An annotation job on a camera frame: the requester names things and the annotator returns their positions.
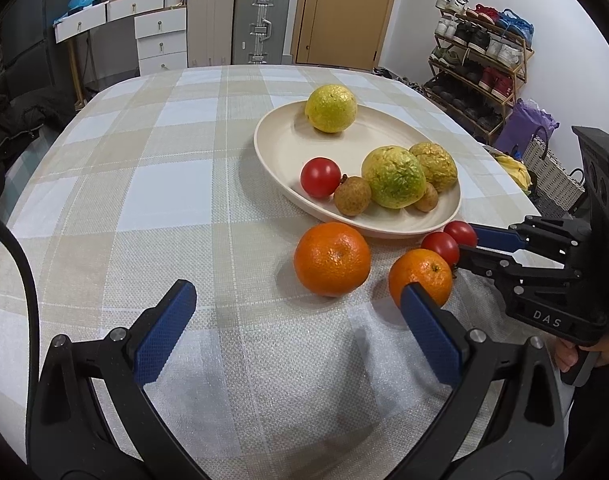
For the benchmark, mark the white drawer desk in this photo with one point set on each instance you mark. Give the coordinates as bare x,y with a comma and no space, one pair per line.
122,38

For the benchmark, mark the silver aluminium suitcase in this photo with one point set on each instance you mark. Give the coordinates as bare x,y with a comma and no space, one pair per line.
259,31

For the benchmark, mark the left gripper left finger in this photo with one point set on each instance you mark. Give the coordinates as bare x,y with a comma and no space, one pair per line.
92,419

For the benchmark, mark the brown longan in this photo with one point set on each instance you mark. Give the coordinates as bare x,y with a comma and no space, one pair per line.
353,196
429,200

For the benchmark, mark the plaid beige tablecloth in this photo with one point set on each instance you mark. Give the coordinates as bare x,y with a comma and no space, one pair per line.
156,179

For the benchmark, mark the banana bunch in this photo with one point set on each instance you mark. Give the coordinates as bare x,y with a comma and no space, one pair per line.
517,171

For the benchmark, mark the wooden door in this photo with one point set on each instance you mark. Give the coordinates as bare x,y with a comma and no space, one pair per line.
342,33

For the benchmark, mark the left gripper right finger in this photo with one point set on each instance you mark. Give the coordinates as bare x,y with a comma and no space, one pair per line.
524,438

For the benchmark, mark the brown longan right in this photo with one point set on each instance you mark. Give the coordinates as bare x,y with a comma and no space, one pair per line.
429,200

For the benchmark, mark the beige suitcase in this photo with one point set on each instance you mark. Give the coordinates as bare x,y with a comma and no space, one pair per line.
209,32

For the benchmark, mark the brown longan left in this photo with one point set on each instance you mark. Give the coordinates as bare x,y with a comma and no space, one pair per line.
353,196

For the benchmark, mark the right hand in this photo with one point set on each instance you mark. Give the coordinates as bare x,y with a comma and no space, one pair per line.
566,354

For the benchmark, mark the small red tomato on plate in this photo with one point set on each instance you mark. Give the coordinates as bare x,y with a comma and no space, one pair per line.
320,177

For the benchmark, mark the orange mandarin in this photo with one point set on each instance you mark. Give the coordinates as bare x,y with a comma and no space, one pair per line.
332,259
425,267

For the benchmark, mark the cream round plate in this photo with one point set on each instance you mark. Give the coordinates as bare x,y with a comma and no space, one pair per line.
284,141

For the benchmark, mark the round red tomato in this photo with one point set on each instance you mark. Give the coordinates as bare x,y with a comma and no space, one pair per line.
444,245

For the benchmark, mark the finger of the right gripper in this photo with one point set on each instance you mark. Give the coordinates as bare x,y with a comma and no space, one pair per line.
498,264
505,240

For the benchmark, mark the green yellow passion fruit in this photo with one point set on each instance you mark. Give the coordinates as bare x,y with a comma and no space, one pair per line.
395,177

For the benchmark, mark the woven white basket bag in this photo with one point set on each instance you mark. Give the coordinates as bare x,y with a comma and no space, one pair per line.
562,188

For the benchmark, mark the wrinkled brownish passion fruit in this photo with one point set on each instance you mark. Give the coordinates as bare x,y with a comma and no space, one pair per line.
438,165

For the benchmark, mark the wooden shoe rack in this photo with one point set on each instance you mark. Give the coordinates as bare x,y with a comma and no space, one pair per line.
478,65

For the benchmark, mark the purple bag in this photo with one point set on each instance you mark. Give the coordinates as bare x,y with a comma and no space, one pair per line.
527,121

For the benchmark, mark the oblong red tomato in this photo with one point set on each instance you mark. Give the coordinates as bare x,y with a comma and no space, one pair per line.
462,232

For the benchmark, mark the black jacket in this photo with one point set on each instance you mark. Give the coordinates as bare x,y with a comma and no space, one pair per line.
22,118

